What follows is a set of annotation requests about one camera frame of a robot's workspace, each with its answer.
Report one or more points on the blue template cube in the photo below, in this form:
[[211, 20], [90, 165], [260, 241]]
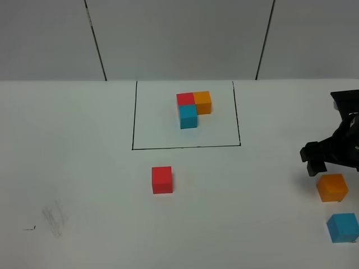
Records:
[[188, 116]]

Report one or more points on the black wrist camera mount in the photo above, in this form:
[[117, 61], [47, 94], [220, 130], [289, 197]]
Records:
[[346, 102]]

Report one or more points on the orange template cube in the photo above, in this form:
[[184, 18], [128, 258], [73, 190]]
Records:
[[203, 102]]

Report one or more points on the red template cube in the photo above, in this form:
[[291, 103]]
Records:
[[186, 103]]

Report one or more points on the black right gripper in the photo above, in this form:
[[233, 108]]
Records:
[[341, 148]]

